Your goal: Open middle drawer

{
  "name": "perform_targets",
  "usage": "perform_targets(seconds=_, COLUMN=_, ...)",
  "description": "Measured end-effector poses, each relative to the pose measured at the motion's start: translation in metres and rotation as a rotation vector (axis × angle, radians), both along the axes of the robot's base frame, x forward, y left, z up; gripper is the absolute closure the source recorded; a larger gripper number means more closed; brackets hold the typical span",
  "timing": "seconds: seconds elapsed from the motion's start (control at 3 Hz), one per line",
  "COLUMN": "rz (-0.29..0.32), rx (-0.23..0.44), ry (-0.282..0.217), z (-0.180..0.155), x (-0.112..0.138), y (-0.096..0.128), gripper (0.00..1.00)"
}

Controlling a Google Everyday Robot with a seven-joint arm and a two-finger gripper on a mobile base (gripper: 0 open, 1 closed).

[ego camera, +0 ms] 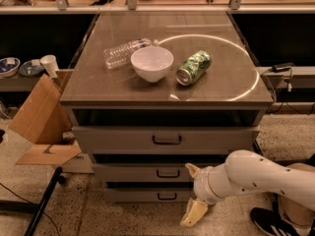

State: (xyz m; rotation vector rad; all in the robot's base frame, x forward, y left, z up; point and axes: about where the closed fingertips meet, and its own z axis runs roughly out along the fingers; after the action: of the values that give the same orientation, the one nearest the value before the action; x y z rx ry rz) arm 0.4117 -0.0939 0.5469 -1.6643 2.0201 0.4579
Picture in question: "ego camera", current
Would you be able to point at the black white sneaker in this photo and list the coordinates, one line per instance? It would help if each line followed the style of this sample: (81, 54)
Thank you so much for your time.
(270, 223)

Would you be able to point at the grey bottom drawer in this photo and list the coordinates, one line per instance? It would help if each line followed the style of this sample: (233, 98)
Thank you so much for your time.
(148, 195)

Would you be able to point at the brown cardboard box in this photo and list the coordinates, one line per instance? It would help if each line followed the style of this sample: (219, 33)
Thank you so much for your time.
(42, 120)

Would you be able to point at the black power adapter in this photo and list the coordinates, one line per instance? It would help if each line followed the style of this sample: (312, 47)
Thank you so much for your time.
(282, 67)

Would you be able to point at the black stand leg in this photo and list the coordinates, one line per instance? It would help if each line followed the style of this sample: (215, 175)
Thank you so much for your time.
(40, 208)

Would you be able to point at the grey drawer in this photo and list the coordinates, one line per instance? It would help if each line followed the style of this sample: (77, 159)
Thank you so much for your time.
(148, 195)
(164, 140)
(115, 172)

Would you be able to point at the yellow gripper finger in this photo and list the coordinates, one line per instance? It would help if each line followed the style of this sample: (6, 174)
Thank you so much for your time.
(195, 210)
(194, 170)

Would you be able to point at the white paper cup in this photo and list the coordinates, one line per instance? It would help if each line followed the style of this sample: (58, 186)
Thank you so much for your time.
(49, 62)

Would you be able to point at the blue white bowl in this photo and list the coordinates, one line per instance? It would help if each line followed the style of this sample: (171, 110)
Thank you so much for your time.
(9, 67)

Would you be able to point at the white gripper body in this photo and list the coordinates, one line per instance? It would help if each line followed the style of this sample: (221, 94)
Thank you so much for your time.
(203, 185)

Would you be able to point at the black metal frame leg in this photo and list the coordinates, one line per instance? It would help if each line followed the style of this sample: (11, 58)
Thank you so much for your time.
(256, 148)

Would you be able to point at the clear plastic water bottle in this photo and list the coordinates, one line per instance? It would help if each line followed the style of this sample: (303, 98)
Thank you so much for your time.
(120, 55)

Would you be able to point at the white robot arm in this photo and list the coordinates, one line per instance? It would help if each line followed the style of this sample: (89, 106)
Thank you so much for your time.
(245, 172)

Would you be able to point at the green soda can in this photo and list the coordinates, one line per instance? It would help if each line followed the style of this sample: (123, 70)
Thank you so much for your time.
(190, 71)

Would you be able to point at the grey top drawer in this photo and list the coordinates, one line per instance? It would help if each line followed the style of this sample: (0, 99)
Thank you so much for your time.
(164, 140)

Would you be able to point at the grey drawer cabinet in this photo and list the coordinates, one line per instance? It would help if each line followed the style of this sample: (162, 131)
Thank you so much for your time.
(230, 94)

